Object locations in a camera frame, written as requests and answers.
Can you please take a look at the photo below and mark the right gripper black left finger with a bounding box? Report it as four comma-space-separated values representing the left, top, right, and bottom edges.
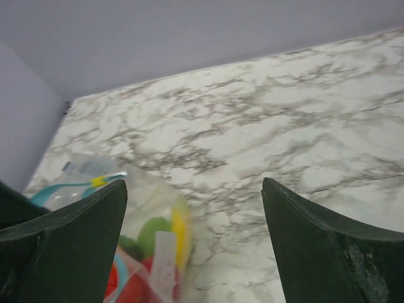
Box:
1, 180, 128, 302

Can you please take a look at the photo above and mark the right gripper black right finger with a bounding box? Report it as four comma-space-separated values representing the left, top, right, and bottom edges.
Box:
261, 178, 403, 302

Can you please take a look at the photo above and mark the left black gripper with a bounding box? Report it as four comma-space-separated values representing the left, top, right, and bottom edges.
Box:
0, 182, 49, 229

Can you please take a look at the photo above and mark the red toy tomato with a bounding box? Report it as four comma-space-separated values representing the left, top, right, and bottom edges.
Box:
104, 249, 181, 302

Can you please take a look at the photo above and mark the green toy pepper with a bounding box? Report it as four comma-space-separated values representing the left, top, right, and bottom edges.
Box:
118, 217, 172, 261

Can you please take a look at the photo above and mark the yellow bag zipper slider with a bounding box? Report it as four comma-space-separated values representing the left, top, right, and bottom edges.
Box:
90, 176, 107, 188

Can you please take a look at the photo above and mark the clear zip top bag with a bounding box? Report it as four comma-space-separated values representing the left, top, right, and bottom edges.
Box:
30, 154, 193, 302

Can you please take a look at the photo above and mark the yellow toy banana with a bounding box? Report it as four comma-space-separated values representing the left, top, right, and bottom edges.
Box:
171, 196, 193, 271

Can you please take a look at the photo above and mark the clear plastic packet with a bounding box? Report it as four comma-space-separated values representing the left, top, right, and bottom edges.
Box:
62, 155, 118, 177

